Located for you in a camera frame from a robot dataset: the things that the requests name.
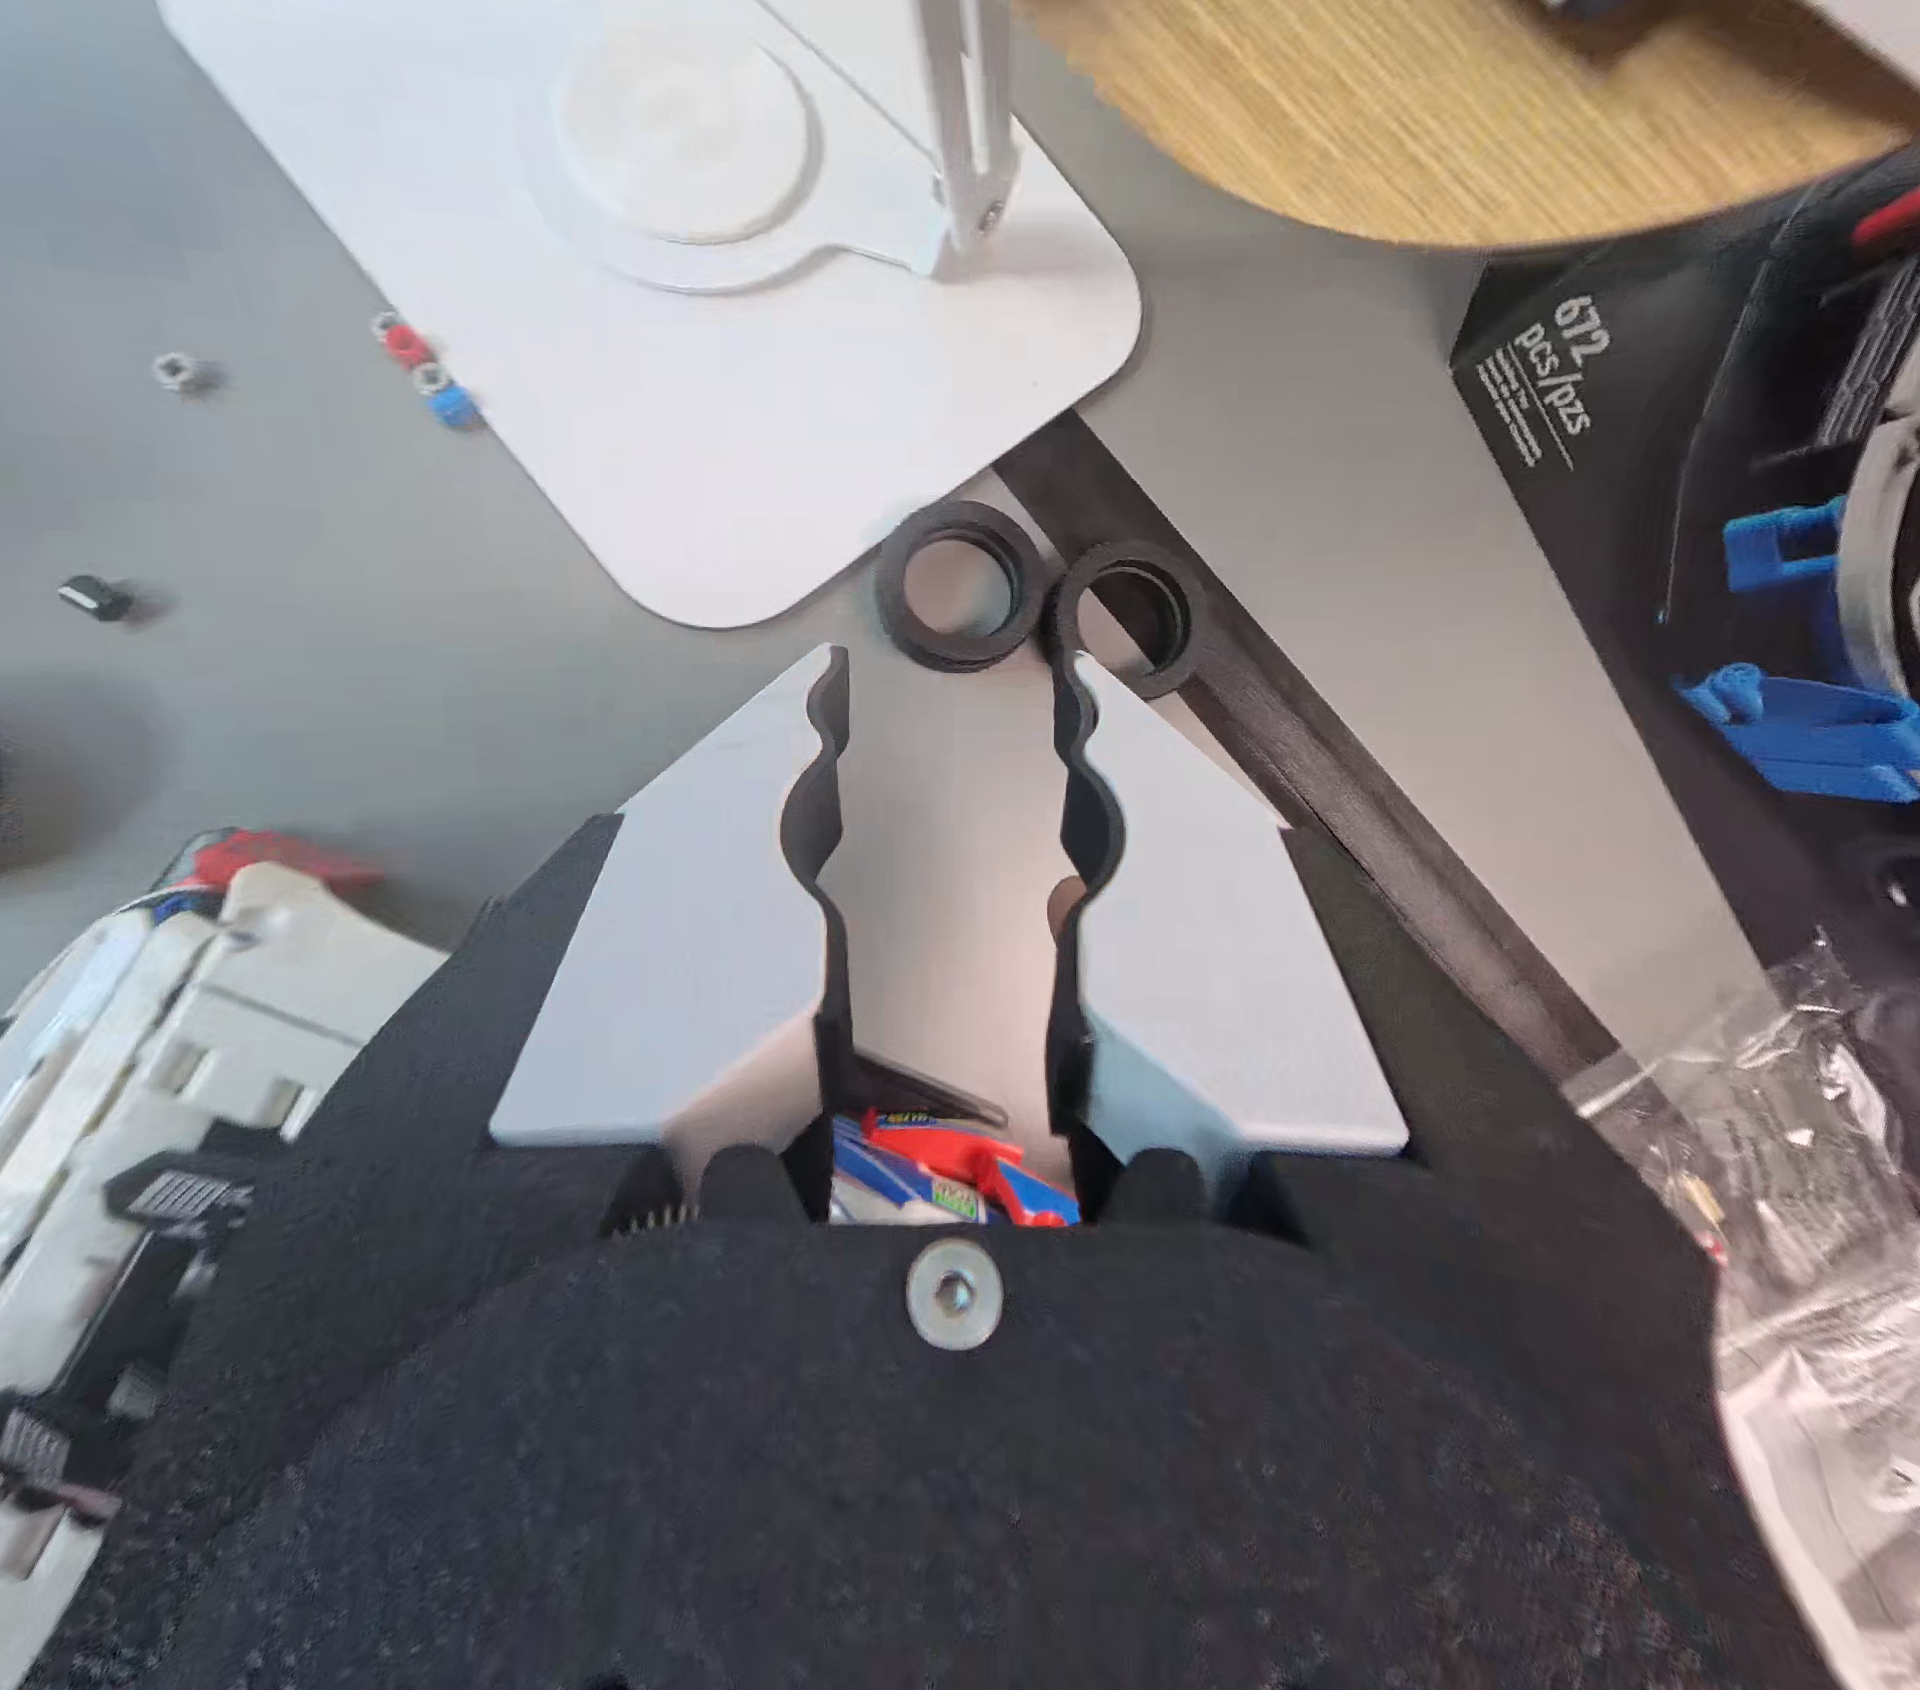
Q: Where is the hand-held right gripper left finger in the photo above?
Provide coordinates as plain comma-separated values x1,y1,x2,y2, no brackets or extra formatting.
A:
486,642,863,1172

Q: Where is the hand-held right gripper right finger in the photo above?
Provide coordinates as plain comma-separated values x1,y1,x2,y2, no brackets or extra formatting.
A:
1042,650,1415,1165

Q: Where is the black rubber toy tyre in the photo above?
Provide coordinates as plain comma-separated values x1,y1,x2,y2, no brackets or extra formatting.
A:
874,500,1050,675
1042,538,1205,702

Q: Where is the toy brick race car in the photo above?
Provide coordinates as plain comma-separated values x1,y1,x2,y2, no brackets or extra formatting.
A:
0,824,1085,1640

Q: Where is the clear plastic bag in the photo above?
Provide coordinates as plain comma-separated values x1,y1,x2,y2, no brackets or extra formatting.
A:
1560,926,1920,1690

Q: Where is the black toy set box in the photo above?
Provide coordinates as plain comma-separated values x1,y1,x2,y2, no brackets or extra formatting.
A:
1447,166,1920,970

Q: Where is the white book stand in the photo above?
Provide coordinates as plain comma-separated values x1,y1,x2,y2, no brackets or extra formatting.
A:
151,0,1920,627

